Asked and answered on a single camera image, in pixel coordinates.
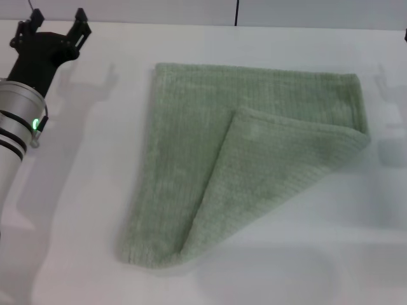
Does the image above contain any green terry towel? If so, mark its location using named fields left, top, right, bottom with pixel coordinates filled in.
left=116, top=62, right=372, bottom=266

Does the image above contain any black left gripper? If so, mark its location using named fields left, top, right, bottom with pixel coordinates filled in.
left=6, top=8, right=93, bottom=96

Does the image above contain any left arm connector cable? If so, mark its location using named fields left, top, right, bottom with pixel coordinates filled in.
left=31, top=106, right=50, bottom=149

